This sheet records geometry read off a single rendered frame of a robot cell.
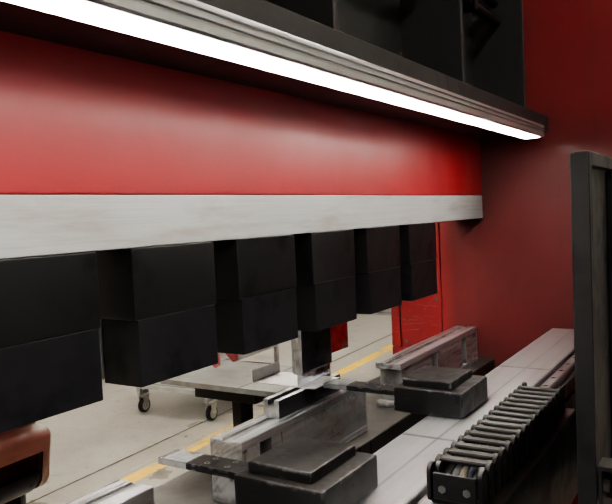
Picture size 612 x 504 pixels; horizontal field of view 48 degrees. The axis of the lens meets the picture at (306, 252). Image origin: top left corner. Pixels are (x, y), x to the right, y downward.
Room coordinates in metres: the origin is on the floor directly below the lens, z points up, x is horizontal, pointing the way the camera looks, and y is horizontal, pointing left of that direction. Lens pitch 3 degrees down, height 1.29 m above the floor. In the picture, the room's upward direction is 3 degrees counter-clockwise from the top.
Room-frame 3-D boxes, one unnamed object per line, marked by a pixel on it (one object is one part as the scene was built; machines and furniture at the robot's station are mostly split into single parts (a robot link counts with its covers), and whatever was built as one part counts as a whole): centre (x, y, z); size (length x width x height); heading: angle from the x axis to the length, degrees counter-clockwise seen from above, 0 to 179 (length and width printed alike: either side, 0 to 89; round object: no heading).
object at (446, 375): (1.11, -0.14, 1.01); 0.26 x 0.12 x 0.05; 58
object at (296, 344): (1.21, 0.00, 1.05); 0.10 x 0.02 x 0.10; 148
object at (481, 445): (0.82, -0.23, 1.02); 0.37 x 0.06 x 0.04; 148
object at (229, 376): (1.29, 0.12, 1.00); 0.26 x 0.18 x 0.01; 58
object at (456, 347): (1.67, -0.30, 0.92); 0.50 x 0.06 x 0.10; 148
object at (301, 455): (0.78, 0.07, 1.01); 0.26 x 0.12 x 0.05; 58
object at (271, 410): (1.18, 0.01, 0.99); 0.20 x 0.03 x 0.03; 148
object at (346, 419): (1.16, 0.03, 0.92); 0.39 x 0.06 x 0.10; 148
